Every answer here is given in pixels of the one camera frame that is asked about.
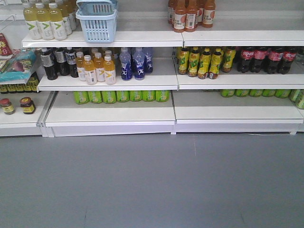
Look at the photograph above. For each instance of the teal snack bag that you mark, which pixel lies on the teal snack bag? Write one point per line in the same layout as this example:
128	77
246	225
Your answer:
19	67

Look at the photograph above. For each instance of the dark tea bottle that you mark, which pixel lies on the dark tea bottle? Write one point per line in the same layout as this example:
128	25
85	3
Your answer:
48	64
71	60
62	61

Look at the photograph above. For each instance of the sauce jar red lid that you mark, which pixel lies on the sauce jar red lid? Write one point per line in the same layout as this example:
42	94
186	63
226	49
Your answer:
7	106
27	105

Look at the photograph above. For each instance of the white store shelf unit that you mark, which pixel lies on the white store shelf unit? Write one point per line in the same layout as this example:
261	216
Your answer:
193	106

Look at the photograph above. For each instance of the yellow lemon tea bottle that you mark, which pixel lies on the yellow lemon tea bottle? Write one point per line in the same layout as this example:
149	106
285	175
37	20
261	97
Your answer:
193	62
215	63
205	59
228	58
183	60

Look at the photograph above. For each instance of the black cola bottle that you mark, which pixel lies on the black cola bottle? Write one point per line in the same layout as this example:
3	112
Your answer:
287	59
246	55
259	56
274	58

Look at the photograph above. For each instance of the pale yellow juice bottle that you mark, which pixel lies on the pale yellow juice bottle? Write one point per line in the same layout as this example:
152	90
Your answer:
44	25
31	21
56	21

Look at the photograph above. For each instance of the blue sports drink bottle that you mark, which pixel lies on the blue sports drink bottle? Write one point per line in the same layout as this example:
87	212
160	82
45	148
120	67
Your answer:
139	58
148	64
125	59

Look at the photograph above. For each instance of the red snack bag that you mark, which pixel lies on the red snack bag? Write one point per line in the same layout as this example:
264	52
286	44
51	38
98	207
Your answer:
4	46

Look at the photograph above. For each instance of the light blue plastic basket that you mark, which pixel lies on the light blue plastic basket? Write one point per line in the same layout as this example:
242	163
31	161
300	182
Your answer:
98	19

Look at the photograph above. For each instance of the orange C100 drink bottle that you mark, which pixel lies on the orange C100 drink bottle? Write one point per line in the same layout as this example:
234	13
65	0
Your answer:
208	13
191	12
179	16

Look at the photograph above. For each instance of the orange juice bottle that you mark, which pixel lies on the orange juice bottle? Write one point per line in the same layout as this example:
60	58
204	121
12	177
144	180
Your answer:
80	66
99	67
109	70
90	73

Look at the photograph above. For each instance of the green drink can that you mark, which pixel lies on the green drink can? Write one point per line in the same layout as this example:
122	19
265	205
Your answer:
162	95
148	95
95	97
135	95
81	97
122	96
109	97

